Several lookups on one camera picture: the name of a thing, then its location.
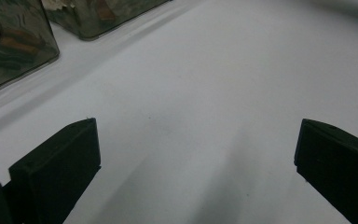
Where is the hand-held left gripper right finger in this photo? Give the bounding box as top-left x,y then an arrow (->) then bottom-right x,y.
293,118 -> 358,224

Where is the smoky clear plastic bin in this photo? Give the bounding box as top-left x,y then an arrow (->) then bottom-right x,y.
0,0 -> 60,96
41,0 -> 172,41

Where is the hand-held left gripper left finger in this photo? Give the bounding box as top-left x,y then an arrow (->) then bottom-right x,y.
8,117 -> 102,224

